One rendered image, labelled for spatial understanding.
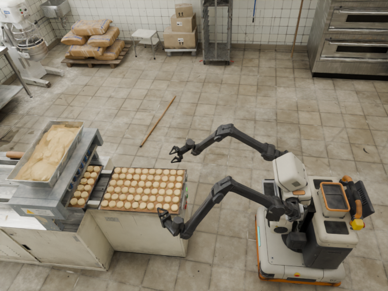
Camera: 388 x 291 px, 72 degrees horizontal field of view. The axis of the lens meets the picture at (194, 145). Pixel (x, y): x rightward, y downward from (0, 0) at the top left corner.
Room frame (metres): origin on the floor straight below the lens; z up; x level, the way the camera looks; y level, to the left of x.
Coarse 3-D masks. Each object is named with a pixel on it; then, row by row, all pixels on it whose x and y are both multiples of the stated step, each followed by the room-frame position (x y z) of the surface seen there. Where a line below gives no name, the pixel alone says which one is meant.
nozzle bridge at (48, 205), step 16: (96, 128) 1.64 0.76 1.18; (80, 144) 1.47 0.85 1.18; (96, 144) 1.60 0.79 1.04; (80, 160) 1.31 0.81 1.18; (64, 176) 1.18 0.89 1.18; (80, 176) 1.28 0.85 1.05; (16, 192) 1.08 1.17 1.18; (32, 192) 1.06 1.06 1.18; (48, 192) 1.05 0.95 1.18; (64, 192) 1.05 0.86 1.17; (16, 208) 0.99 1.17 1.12; (32, 208) 0.97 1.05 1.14; (48, 208) 0.95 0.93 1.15; (64, 208) 0.98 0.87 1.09; (48, 224) 0.97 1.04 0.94
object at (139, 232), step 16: (96, 192) 1.27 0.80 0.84; (96, 208) 1.12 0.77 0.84; (112, 224) 1.10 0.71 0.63; (128, 224) 1.08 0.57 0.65; (144, 224) 1.05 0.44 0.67; (160, 224) 1.03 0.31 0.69; (112, 240) 1.12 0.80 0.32; (128, 240) 1.09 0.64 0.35; (144, 240) 1.06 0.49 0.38; (160, 240) 1.04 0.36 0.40; (176, 240) 1.01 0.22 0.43; (176, 256) 1.05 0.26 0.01
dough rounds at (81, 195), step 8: (88, 168) 1.46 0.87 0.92; (96, 168) 1.45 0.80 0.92; (88, 176) 1.38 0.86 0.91; (96, 176) 1.38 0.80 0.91; (80, 184) 1.31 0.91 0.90; (88, 184) 1.31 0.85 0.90; (80, 192) 1.23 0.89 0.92; (88, 192) 1.23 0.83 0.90; (72, 200) 1.16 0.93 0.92; (80, 200) 1.15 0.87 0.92
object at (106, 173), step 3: (0, 165) 1.60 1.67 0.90; (3, 165) 1.60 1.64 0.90; (6, 165) 1.59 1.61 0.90; (9, 165) 1.59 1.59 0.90; (12, 165) 1.59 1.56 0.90; (0, 168) 1.58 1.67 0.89; (3, 168) 1.57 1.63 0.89; (6, 168) 1.57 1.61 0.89; (9, 168) 1.56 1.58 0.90; (12, 168) 1.56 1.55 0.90; (6, 171) 1.57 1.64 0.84; (9, 171) 1.57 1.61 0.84; (102, 171) 1.43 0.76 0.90; (105, 171) 1.42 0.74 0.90; (108, 171) 1.42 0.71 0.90; (111, 171) 1.42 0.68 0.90; (102, 174) 1.42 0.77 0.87; (105, 174) 1.41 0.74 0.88; (108, 174) 1.41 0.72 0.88; (186, 174) 1.31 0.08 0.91; (186, 177) 1.29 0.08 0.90; (186, 180) 1.29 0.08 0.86
